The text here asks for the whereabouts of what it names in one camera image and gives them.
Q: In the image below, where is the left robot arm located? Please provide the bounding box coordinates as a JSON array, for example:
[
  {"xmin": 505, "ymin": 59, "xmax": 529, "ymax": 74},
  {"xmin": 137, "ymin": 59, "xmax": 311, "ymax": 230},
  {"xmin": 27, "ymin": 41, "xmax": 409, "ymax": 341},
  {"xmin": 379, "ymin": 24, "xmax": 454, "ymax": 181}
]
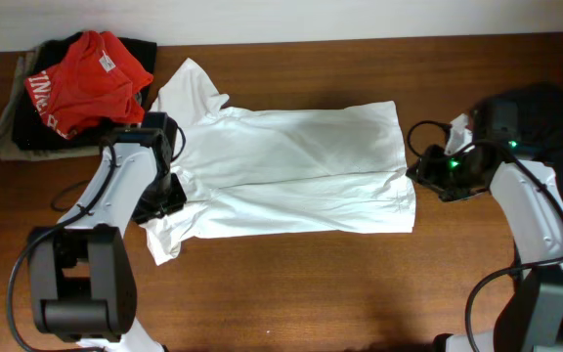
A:
[{"xmin": 21, "ymin": 112, "xmax": 187, "ymax": 351}]

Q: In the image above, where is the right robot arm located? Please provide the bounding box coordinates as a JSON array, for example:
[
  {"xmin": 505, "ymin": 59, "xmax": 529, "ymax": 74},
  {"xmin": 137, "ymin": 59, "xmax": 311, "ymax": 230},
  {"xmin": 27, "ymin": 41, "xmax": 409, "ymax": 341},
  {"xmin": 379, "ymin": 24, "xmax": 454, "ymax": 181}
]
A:
[{"xmin": 407, "ymin": 99, "xmax": 563, "ymax": 351}]

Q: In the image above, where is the red folded t-shirt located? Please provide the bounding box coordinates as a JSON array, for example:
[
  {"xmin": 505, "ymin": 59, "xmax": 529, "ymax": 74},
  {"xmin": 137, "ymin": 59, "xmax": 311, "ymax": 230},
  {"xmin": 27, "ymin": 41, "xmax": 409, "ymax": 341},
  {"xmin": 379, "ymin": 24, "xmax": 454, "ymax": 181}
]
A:
[{"xmin": 23, "ymin": 30, "xmax": 153, "ymax": 142}]

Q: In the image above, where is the black folded garment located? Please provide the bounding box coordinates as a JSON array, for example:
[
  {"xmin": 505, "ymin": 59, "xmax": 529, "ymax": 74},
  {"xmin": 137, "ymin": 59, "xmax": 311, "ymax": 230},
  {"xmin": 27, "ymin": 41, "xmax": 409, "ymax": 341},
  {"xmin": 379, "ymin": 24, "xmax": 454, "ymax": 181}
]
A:
[{"xmin": 12, "ymin": 32, "xmax": 157, "ymax": 151}]

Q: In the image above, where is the grey folded garment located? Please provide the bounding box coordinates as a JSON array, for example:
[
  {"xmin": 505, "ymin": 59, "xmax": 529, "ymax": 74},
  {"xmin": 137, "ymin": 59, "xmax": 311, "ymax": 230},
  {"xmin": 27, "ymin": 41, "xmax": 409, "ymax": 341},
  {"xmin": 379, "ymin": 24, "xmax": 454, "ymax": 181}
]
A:
[{"xmin": 0, "ymin": 49, "xmax": 99, "ymax": 161}]

